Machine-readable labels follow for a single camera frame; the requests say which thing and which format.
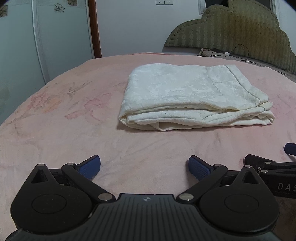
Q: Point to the flower print wardrobe door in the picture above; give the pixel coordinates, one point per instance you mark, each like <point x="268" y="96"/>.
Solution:
<point x="67" y="34"/>
<point x="16" y="46"/>

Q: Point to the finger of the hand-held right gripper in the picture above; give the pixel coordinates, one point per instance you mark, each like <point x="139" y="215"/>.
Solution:
<point x="256" y="160"/>
<point x="291" y="148"/>

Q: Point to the white patterned pants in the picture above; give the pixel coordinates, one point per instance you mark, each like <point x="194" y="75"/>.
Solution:
<point x="189" y="92"/>

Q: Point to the brown wooden wardrobe frame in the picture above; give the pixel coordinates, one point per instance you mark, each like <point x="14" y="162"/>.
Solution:
<point x="94" y="27"/>

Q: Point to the pink floral blanket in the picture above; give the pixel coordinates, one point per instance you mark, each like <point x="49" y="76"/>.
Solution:
<point x="69" y="129"/>

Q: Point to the crumpled beige cloth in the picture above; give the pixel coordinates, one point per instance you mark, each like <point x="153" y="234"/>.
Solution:
<point x="204" y="52"/>

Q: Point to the olive upholstered headboard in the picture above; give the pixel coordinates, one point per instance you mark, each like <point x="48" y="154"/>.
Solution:
<point x="235" y="27"/>

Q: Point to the white wall socket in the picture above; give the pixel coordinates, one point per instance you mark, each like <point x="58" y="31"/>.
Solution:
<point x="168" y="1"/>
<point x="160" y="1"/>

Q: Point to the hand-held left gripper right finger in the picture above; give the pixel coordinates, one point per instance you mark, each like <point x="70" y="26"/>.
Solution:
<point x="198" y="166"/>

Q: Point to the window behind headboard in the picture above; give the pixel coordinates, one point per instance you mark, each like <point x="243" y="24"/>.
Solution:
<point x="272" y="3"/>

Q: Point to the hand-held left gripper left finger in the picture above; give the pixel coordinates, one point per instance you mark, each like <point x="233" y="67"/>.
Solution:
<point x="91" y="165"/>

